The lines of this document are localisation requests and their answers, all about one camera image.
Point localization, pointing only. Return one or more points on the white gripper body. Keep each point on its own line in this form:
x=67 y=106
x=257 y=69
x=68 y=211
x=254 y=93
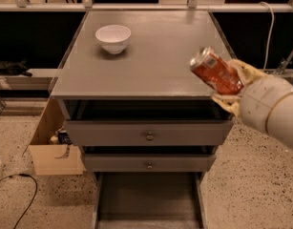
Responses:
x=260 y=103

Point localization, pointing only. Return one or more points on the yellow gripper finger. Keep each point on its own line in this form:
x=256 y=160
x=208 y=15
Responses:
x=230 y=103
x=247 y=73

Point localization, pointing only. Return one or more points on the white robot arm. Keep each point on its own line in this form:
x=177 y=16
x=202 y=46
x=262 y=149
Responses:
x=265 y=104

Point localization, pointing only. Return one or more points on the grey drawer cabinet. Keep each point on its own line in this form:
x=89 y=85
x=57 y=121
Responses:
x=149 y=81

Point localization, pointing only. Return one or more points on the grey middle drawer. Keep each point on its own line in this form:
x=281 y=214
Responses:
x=148 y=163

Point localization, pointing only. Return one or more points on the grey open bottom drawer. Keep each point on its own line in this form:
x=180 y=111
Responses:
x=148 y=201

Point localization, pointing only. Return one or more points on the grey top drawer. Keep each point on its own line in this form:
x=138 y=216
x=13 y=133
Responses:
x=148 y=133

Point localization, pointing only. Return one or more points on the white ceramic bowl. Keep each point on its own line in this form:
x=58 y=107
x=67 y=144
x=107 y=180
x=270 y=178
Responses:
x=113 y=39

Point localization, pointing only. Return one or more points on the items inside cardboard box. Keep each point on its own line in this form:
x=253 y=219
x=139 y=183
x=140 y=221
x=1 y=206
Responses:
x=60 y=137

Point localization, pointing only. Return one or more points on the cardboard box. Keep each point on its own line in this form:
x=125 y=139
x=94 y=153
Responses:
x=49 y=156

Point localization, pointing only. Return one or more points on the black object on shelf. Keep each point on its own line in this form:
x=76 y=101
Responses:
x=14 y=68

